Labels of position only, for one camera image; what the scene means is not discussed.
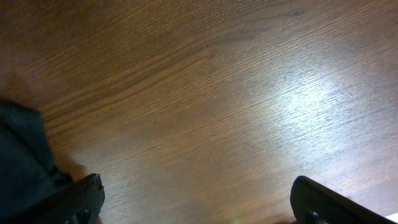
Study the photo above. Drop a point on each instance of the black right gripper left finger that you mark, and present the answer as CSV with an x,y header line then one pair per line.
x,y
79,203

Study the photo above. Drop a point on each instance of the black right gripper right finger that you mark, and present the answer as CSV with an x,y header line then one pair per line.
x,y
312,202

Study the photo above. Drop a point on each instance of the dark green t-shirt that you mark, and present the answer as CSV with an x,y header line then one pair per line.
x,y
28,170

